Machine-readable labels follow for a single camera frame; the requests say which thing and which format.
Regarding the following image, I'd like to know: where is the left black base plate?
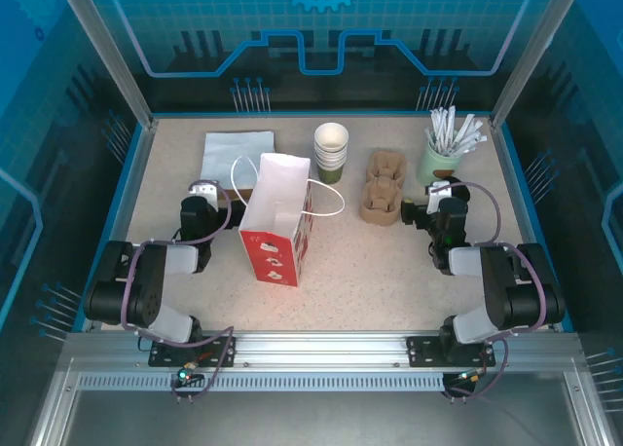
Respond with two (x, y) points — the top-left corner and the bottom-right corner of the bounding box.
(148, 335), (238, 368)

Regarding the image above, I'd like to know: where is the slotted grey cable duct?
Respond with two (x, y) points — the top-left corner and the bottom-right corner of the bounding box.
(77, 373), (447, 393)

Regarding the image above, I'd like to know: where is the white napkin stack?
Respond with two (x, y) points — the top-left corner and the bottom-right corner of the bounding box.
(202, 130), (276, 204)

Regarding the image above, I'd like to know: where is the stack of paper cups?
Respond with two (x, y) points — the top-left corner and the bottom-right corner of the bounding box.
(314, 143), (348, 184)

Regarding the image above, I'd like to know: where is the small connector board with light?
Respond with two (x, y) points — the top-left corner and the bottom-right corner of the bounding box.
(455, 367), (488, 385)
(173, 362), (205, 388)

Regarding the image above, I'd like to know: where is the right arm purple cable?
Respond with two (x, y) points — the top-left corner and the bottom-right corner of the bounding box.
(440, 180), (547, 404)

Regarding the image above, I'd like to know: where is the black plastic cup lid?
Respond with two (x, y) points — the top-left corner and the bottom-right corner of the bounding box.
(436, 175), (472, 203)

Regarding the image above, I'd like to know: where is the pale green straw holder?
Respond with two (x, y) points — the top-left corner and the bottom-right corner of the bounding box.
(417, 137), (463, 185)

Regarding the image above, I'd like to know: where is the aluminium frame post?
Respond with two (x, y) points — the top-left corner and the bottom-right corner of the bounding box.
(55, 0), (160, 131)
(489, 0), (583, 129)

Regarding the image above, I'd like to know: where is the red white paper bag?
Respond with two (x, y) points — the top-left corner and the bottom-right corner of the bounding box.
(230, 152), (346, 289)

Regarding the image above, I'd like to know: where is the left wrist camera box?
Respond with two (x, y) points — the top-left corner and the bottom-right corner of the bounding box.
(188, 182), (219, 207)

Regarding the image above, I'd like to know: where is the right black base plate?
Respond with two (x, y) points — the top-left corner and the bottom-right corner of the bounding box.
(406, 336), (497, 368)

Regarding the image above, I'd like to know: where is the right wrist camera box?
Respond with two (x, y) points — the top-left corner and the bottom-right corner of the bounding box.
(424, 180), (455, 214)

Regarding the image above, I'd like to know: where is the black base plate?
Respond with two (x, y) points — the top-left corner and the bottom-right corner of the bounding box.
(406, 336), (497, 368)
(148, 335), (238, 368)

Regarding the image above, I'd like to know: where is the brown cardboard cup carrier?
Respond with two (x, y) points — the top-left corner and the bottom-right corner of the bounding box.
(358, 151), (408, 226)

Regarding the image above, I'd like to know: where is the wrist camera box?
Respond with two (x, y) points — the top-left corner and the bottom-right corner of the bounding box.
(188, 182), (219, 207)
(424, 180), (455, 214)

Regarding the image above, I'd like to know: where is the aluminium mounting rail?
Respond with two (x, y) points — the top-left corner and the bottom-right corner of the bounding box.
(62, 331), (583, 374)

